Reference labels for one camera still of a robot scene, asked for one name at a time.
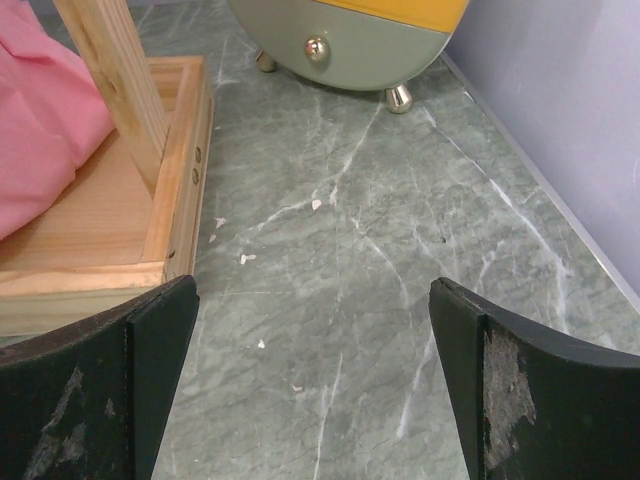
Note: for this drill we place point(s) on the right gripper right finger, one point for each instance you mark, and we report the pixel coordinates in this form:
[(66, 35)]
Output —
[(531, 402)]

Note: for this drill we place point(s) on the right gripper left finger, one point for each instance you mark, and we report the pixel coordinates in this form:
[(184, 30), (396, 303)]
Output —
[(91, 400)]

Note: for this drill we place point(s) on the pink t shirt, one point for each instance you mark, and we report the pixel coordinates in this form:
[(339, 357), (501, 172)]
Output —
[(53, 117)]

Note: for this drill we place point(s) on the round pastel drawer cabinet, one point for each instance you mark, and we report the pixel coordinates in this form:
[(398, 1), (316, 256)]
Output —
[(352, 45)]

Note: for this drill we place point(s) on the wooden clothes rack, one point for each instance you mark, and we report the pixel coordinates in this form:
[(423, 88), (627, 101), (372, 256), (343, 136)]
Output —
[(130, 220)]

